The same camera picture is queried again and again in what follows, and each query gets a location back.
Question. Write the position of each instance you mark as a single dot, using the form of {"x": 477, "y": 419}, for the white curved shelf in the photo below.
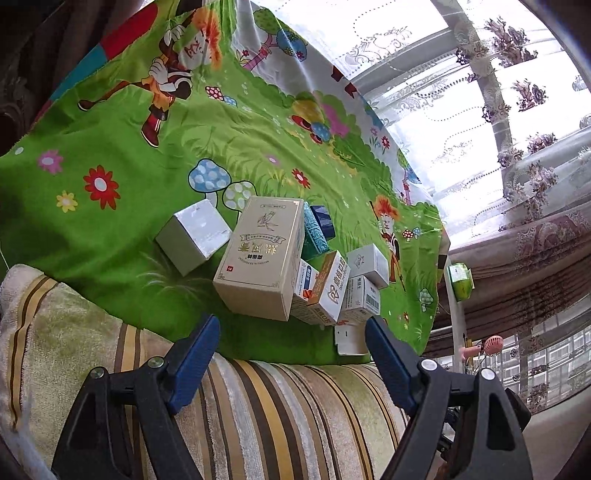
{"x": 458, "y": 327}

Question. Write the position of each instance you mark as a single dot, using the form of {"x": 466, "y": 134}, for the white plastic tray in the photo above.
{"x": 351, "y": 339}

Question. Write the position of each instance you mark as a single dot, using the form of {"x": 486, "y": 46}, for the striped towel cushion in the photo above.
{"x": 92, "y": 360}

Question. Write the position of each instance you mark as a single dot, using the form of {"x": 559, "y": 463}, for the green tissue pack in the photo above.
{"x": 461, "y": 281}

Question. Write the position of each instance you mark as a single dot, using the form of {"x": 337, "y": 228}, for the brown patterned curtain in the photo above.
{"x": 46, "y": 37}

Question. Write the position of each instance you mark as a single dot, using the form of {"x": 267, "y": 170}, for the large beige box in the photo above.
{"x": 258, "y": 263}

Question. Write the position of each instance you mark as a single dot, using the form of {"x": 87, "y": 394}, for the window lattice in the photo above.
{"x": 545, "y": 369}

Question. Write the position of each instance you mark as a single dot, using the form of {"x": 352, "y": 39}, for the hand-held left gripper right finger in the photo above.
{"x": 390, "y": 364}

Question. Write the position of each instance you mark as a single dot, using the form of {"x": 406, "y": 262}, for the small white cube box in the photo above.
{"x": 194, "y": 235}

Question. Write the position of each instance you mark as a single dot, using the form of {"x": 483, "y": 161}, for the green cartoon printed blanket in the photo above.
{"x": 138, "y": 152}

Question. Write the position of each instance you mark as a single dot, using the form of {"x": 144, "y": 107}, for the white box blue orange label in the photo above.
{"x": 307, "y": 281}

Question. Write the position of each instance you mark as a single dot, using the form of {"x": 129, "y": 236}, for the pink handheld fan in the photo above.
{"x": 491, "y": 346}

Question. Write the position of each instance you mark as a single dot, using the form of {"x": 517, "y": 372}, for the white barcode box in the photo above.
{"x": 362, "y": 300}

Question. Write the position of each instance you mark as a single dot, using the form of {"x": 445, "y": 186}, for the white orange box red print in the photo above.
{"x": 330, "y": 290}

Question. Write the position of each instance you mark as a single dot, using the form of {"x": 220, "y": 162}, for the mauve patterned curtain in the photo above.
{"x": 521, "y": 267}

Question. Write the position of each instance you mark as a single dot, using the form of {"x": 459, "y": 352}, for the dark blue box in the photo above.
{"x": 323, "y": 221}

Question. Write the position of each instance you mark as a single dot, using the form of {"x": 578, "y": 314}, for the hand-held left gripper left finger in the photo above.
{"x": 194, "y": 364}

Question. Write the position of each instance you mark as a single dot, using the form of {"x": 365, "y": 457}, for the white lace sheer curtain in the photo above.
{"x": 438, "y": 92}

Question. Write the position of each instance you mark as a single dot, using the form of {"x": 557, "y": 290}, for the small white box grey print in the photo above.
{"x": 367, "y": 265}

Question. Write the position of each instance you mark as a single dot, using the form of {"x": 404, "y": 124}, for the teal box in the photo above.
{"x": 314, "y": 235}

